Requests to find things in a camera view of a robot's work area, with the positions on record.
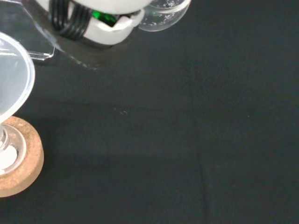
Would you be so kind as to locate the translucent white plastic funnel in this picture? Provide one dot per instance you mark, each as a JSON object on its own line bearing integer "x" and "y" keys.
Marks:
{"x": 14, "y": 77}

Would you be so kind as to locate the black table cloth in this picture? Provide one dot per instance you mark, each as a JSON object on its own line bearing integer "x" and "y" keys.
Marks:
{"x": 177, "y": 130}

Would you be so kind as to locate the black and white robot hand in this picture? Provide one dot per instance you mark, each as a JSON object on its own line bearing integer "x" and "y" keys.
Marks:
{"x": 109, "y": 35}

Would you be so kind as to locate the clear funnel stand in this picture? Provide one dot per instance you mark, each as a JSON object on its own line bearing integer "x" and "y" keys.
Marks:
{"x": 25, "y": 25}

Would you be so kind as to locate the clear round-bottom flask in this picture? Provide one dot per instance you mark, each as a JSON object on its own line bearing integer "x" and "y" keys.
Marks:
{"x": 11, "y": 149}

